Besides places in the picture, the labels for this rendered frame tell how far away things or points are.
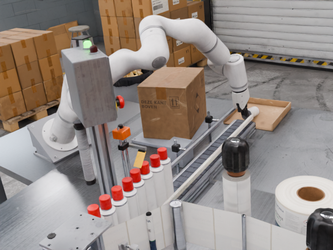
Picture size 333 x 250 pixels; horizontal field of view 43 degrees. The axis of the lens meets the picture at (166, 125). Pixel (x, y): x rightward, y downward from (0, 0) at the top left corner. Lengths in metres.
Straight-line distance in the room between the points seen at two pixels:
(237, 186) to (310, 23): 4.42
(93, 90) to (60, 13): 6.61
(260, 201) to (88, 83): 0.73
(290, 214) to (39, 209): 0.96
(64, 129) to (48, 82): 2.96
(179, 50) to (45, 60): 1.68
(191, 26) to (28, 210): 0.94
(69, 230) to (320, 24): 4.82
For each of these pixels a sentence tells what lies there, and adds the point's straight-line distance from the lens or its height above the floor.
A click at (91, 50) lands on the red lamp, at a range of 1.17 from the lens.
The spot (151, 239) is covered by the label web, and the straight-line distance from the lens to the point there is 1.22.
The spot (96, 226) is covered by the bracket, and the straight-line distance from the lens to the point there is 1.03.
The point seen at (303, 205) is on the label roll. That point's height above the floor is 1.02.
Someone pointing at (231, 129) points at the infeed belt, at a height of 0.88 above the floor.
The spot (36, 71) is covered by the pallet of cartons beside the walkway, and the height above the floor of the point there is 0.53.
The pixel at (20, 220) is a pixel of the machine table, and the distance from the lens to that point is 1.71.
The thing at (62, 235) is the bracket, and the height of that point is 1.14.
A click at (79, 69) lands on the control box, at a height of 1.45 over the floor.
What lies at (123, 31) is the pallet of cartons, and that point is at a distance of 5.27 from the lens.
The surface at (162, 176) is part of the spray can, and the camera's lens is 1.42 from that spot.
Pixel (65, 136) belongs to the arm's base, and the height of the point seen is 0.94.
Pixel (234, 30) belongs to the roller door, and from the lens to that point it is 6.11.
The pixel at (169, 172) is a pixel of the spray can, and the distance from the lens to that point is 1.47.
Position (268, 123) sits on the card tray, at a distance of 2.18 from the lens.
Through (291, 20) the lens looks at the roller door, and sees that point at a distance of 5.68.
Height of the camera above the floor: 1.75
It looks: 24 degrees down
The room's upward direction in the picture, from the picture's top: 6 degrees counter-clockwise
